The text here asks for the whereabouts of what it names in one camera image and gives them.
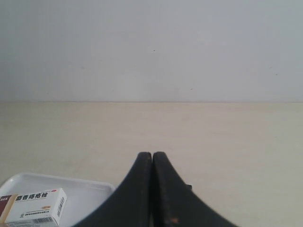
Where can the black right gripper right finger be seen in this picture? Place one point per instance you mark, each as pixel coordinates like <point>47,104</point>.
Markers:
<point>174,204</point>

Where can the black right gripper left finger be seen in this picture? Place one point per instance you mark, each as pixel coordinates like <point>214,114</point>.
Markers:
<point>128,205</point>

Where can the white red medicine box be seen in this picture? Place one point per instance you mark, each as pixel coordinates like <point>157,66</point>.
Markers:
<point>35,209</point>

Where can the white plastic tray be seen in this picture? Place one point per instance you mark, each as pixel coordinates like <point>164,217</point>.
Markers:
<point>83,196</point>

